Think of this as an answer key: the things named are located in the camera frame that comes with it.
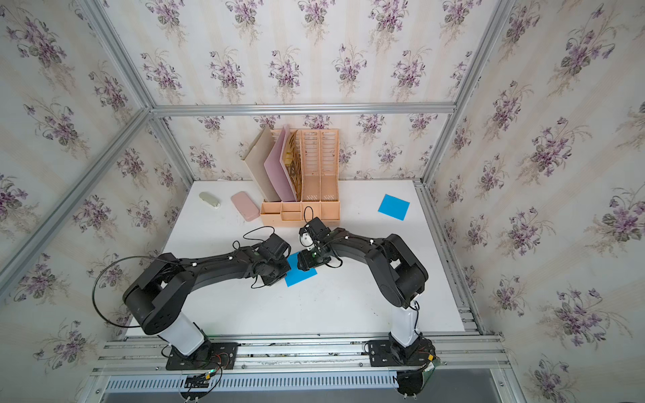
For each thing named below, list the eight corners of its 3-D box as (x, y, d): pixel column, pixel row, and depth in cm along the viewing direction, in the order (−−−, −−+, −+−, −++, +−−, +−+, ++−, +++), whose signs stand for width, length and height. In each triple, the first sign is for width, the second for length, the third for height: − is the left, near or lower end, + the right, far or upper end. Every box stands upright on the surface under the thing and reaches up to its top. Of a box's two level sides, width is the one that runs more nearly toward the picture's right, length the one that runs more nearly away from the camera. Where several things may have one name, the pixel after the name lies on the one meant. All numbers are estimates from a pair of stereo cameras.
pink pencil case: (246, 223, 107) (245, 219, 105) (229, 199, 116) (228, 195, 114) (262, 214, 110) (261, 211, 108) (244, 192, 119) (243, 188, 117)
